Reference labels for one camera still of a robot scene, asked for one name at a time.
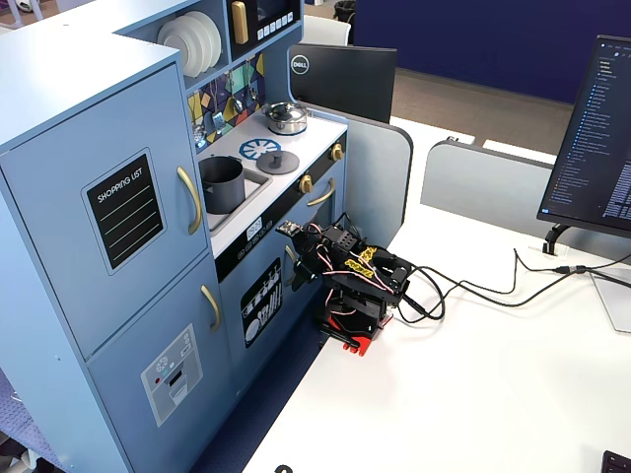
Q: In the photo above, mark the white chair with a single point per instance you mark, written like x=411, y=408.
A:
x=325, y=29

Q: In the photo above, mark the white sink basin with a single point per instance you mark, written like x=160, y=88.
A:
x=256, y=184

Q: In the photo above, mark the metal spoon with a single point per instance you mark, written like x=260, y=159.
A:
x=237, y=105

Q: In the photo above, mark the white plate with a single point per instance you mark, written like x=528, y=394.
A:
x=173, y=47
x=216, y=37

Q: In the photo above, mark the gold stove knob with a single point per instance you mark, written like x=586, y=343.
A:
x=305, y=184
x=337, y=152

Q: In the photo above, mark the black toy microwave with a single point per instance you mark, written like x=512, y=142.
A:
x=271, y=15

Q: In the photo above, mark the white clock display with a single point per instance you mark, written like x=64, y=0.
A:
x=254, y=229

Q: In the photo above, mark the black Dell monitor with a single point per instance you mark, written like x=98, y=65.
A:
x=345, y=81

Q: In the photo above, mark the stack of white plates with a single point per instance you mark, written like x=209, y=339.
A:
x=201, y=37

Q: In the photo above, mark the blue toy kitchen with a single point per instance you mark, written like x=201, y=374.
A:
x=74, y=123

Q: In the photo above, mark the metal ladle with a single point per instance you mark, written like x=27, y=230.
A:
x=253, y=93

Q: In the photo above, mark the metal hanging utensil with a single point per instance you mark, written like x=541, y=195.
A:
x=199, y=132

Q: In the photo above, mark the gray base plate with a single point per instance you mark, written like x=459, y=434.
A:
x=611, y=300

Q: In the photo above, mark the black dishwasher decal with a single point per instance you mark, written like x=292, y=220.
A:
x=261, y=305

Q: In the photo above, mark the gray ice dispenser decal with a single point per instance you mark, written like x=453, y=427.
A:
x=171, y=377

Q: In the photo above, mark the slotted metal spatula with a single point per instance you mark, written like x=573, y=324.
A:
x=218, y=123

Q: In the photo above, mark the gray desk divider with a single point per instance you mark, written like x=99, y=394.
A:
x=374, y=172
x=483, y=182

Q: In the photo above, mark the stainless steel pot lid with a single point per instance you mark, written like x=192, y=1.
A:
x=283, y=112

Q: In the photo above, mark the monitor with lit screen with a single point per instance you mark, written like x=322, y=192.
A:
x=596, y=148

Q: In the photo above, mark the black keyboard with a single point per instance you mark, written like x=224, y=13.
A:
x=618, y=463

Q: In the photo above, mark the black shopping list board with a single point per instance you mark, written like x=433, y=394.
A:
x=123, y=212

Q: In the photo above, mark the colourful mosaic backsplash panel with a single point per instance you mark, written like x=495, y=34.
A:
x=244, y=74

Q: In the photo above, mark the small wrist camera board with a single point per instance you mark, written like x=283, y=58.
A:
x=288, y=228

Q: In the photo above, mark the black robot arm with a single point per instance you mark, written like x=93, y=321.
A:
x=374, y=281

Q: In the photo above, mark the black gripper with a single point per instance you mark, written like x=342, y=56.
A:
x=302, y=268

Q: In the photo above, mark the gray pot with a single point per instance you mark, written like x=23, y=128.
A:
x=224, y=189

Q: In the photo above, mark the gray lid with knob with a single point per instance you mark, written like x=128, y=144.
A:
x=277, y=161

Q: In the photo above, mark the red and black arm base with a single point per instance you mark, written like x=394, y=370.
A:
x=362, y=340

